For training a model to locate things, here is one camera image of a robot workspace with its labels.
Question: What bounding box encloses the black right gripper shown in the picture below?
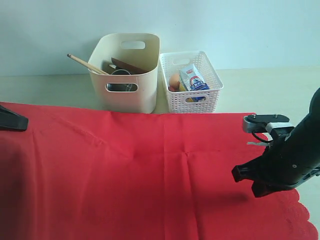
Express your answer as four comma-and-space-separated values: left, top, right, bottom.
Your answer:
231, 144, 320, 198

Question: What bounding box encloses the red tablecloth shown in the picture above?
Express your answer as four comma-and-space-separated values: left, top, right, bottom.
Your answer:
0, 102, 319, 240

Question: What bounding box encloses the wooden chopstick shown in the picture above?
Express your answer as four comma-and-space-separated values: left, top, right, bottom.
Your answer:
67, 53, 108, 75

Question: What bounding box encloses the yellow cheese wedge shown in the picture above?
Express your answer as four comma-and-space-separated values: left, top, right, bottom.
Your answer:
185, 98, 194, 103

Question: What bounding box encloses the stainless steel cup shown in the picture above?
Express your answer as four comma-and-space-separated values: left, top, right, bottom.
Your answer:
106, 68, 138, 92

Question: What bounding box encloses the white red milk carton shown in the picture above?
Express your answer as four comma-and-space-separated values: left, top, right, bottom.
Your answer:
179, 64, 210, 92

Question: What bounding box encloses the yellow lemon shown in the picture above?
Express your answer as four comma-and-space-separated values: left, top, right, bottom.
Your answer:
178, 82, 188, 92

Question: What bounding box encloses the brown wooden plate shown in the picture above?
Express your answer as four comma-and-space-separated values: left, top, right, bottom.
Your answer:
111, 57, 148, 75

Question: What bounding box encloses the red sausage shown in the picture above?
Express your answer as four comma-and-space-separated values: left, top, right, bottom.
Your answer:
168, 86, 176, 92

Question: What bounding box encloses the brown egg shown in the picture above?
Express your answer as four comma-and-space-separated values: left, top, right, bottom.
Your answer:
169, 73, 180, 90

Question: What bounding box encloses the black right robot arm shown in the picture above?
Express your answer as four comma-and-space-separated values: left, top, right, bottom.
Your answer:
231, 90, 320, 198

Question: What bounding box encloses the white perforated plastic basket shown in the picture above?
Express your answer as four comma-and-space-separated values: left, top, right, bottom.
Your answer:
158, 50, 224, 113

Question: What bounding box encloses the cream plastic storage bin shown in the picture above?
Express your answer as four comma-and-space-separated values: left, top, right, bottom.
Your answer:
88, 33, 160, 114

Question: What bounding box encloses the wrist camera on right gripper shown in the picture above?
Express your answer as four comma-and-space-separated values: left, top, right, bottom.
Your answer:
242, 113, 295, 135

